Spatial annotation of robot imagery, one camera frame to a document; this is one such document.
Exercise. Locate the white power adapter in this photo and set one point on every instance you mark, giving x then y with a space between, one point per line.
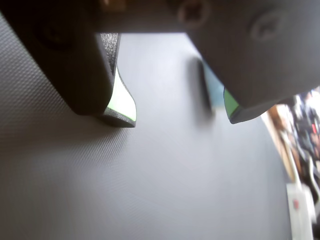
300 212

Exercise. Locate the light blue yarn-wrapped block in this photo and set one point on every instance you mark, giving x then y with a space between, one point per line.
215 87

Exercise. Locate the large grey table mat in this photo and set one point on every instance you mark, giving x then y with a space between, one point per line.
150 175

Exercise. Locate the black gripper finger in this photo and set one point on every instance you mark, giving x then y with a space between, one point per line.
62 62
262 62

